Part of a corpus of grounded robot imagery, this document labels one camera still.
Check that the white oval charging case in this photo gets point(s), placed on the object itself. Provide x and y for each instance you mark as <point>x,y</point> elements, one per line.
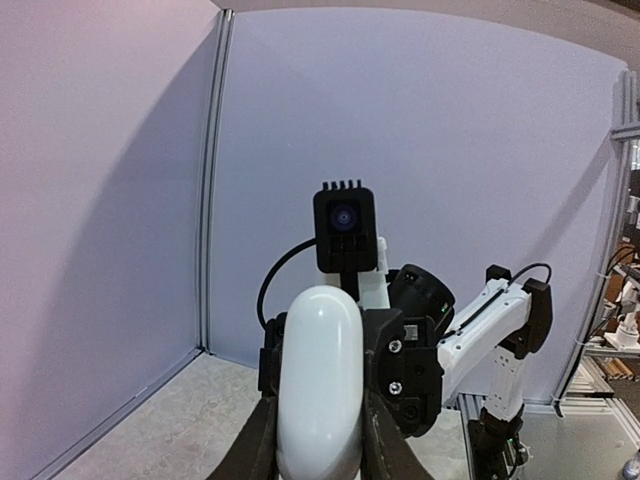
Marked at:
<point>321,387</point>

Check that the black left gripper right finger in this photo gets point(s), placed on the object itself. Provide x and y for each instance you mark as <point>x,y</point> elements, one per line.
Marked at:
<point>385,453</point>

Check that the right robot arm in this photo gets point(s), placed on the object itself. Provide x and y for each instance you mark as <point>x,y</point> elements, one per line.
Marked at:
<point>509,320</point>

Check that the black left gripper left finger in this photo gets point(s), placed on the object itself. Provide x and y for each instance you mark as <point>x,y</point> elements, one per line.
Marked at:
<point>253,453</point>

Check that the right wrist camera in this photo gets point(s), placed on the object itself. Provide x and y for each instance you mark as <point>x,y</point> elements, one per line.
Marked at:
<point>345,228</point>

